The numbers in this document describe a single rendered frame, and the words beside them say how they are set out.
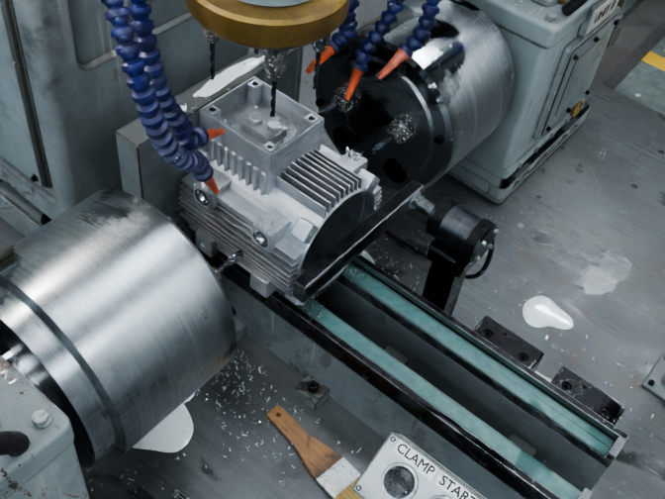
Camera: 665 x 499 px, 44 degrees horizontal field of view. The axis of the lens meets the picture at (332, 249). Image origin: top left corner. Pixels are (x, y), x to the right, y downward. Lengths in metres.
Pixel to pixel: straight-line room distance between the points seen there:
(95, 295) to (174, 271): 0.08
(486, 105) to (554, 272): 0.34
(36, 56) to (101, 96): 0.12
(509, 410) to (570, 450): 0.09
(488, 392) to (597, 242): 0.46
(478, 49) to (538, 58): 0.12
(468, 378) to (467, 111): 0.37
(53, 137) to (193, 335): 0.35
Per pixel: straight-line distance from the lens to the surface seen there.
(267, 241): 0.99
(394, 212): 1.10
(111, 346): 0.82
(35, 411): 0.75
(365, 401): 1.12
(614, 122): 1.76
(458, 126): 1.16
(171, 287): 0.85
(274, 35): 0.86
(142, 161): 1.01
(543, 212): 1.50
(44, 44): 1.01
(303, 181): 1.01
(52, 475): 0.80
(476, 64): 1.20
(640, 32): 3.66
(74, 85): 1.06
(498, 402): 1.12
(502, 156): 1.42
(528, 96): 1.34
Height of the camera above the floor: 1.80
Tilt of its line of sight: 48 degrees down
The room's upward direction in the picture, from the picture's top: 8 degrees clockwise
